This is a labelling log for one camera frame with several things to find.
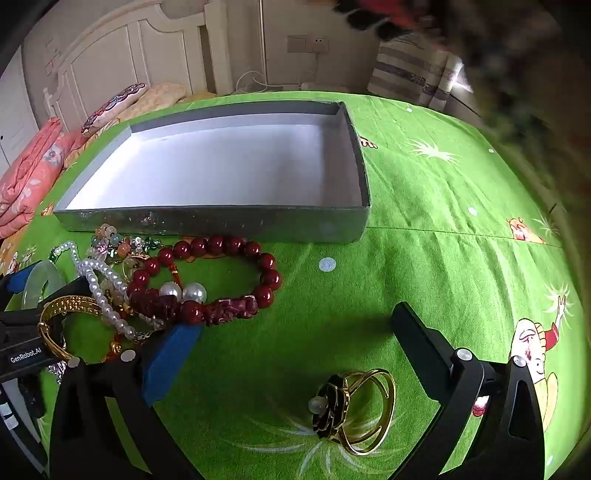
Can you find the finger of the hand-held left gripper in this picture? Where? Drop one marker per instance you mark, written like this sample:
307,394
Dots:
69,291
18,281

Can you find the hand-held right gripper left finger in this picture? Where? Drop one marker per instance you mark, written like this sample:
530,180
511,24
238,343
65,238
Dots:
171,357

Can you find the embroidered pillow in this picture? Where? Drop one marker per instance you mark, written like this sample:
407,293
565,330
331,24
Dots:
115,104

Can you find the white wooden headboard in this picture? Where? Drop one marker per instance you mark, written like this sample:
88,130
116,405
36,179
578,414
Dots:
138,50

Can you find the pearl earring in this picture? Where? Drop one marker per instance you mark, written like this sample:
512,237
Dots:
171,290
195,292

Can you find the yellow pillow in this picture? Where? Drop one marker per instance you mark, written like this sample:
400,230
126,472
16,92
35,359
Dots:
161,94

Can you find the striped print curtain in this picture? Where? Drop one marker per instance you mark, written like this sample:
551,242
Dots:
411,74

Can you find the gold bangle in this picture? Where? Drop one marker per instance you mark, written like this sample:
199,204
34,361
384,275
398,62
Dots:
69,302

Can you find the green cartoon print bedsheet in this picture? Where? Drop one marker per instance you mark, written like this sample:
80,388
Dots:
415,258

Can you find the pink floral quilt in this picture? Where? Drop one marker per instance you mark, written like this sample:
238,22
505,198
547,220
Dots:
27,184

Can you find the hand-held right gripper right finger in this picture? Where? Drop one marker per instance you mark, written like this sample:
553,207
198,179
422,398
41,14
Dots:
415,334

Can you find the grey jewellery tray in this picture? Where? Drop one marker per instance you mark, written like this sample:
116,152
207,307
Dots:
221,157

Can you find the white lamp pole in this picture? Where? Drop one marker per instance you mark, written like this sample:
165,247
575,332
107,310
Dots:
261,41

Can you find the pale green jade bangle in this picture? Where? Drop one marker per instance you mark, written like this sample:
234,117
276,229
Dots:
39,277

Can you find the wall socket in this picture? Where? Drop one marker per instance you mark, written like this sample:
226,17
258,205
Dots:
308,43

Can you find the silver brooch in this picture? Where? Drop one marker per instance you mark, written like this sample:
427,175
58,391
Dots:
57,369

